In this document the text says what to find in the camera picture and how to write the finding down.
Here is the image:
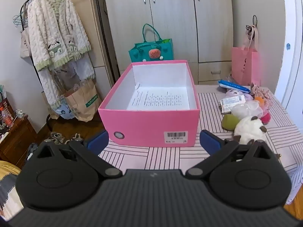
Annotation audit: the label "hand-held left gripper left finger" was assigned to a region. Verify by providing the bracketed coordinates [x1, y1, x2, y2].
[31, 130, 123, 178]

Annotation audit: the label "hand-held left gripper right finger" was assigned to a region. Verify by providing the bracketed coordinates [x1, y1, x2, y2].
[185, 130, 277, 179]

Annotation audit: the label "green round sponge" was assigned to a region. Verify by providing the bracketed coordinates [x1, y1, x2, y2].
[221, 114, 241, 131]

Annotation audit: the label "white plush sheep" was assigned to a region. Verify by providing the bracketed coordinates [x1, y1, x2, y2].
[233, 116, 268, 145]

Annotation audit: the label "white mesh bath pouf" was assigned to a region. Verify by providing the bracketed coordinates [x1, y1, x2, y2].
[231, 100, 263, 120]

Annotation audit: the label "pink cardboard box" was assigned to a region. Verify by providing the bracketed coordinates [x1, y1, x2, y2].
[98, 60, 201, 147]

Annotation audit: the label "blue soft packet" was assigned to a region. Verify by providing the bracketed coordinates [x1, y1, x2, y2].
[218, 80, 251, 93]

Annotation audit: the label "red round sponge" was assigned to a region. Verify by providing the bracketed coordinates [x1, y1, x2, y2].
[260, 112, 271, 125]

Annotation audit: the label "brown paper bag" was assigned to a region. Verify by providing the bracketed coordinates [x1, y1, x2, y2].
[64, 79, 103, 123]

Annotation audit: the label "white wipes packet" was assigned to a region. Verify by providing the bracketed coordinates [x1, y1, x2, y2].
[220, 95, 247, 114]

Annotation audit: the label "blue white plastic bag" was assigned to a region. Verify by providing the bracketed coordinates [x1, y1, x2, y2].
[53, 95, 76, 120]

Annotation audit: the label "purple plush toy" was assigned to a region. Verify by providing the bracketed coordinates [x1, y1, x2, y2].
[224, 89, 254, 102]

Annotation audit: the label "printed white paper sheet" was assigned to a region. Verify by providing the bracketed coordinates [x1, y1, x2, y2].
[127, 83, 190, 111]

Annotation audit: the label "pink floral cloth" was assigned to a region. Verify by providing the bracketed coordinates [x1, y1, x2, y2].
[250, 83, 273, 109]

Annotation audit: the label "wooden nightstand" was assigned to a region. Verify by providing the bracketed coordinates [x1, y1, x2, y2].
[0, 115, 38, 168]

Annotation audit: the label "pink paper bag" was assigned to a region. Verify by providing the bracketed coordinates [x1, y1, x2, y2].
[231, 25, 261, 87]

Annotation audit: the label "orange drink bottle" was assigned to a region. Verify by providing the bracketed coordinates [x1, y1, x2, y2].
[0, 106, 13, 128]

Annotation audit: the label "teal felt handbag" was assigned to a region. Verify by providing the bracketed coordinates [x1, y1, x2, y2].
[128, 24, 174, 63]

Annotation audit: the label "dark red gift bag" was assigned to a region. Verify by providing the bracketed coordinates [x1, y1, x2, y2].
[0, 85, 15, 123]

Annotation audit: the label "black framed tall panel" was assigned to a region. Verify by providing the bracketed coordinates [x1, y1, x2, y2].
[89, 0, 120, 88]

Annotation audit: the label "white door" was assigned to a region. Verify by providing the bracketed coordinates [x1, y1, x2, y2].
[275, 0, 303, 114]

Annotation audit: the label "fluffy white green pajama jacket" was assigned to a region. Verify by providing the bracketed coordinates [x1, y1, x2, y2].
[27, 0, 92, 72]

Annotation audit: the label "white tote bag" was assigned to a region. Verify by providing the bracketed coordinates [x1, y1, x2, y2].
[20, 27, 31, 58]

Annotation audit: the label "beige wardrobe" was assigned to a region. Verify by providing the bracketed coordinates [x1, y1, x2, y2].
[102, 0, 235, 86]

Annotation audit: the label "black hair ties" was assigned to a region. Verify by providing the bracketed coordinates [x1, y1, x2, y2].
[245, 15, 259, 39]

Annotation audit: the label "green wire hangers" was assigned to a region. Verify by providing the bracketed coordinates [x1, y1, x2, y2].
[12, 5, 29, 27]

